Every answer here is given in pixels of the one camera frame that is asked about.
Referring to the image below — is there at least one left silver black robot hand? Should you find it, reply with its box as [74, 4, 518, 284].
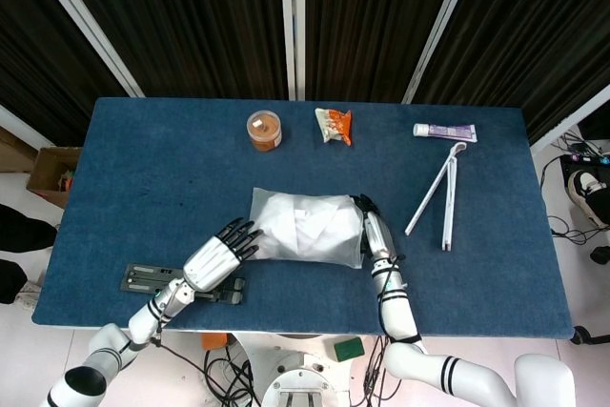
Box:
[183, 218, 265, 292]

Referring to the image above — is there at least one dark pleated curtain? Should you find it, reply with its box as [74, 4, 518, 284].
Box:
[0, 0, 610, 147]

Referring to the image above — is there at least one clear jar of rubber bands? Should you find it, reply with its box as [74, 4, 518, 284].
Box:
[246, 110, 283, 153]

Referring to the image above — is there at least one brown cardboard box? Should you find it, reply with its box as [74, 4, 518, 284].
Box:
[26, 147, 82, 210]

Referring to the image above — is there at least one white folding stand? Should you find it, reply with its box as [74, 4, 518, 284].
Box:
[404, 141, 469, 252]

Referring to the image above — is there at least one crumpled orange snack wrapper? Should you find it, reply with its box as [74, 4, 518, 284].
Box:
[314, 107, 354, 147]

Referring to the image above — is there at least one green block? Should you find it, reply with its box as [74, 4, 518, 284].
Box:
[333, 336, 365, 363]

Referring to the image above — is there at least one purple toothpaste tube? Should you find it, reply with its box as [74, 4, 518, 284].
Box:
[412, 122, 478, 144]

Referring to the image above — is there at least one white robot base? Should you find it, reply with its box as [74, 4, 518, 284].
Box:
[233, 333, 382, 407]

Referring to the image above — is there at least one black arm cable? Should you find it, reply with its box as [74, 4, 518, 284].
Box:
[374, 254, 426, 346]

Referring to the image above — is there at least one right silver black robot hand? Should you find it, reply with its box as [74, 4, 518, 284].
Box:
[350, 193, 399, 265]

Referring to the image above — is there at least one black and white shoe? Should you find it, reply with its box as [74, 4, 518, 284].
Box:
[566, 169, 610, 230]

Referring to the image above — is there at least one white frame post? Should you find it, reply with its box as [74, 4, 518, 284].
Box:
[291, 0, 307, 102]
[528, 82, 610, 156]
[402, 0, 483, 105]
[0, 104, 40, 151]
[21, 0, 145, 98]
[278, 0, 295, 102]

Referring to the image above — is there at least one black floor cable bundle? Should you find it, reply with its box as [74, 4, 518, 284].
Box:
[203, 347, 262, 407]

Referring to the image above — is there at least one translucent plastic zip bag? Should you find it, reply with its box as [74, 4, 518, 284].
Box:
[248, 186, 366, 270]

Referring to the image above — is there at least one black power strip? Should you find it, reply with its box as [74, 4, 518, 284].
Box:
[564, 141, 610, 166]

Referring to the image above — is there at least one orange block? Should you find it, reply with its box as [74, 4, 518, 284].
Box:
[200, 332, 228, 351]

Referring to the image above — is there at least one white garment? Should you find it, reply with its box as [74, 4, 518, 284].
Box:
[259, 192, 363, 265]

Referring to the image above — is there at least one black folding stand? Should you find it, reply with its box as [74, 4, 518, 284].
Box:
[118, 262, 249, 306]

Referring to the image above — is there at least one blue table cloth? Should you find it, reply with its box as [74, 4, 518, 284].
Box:
[31, 96, 573, 339]

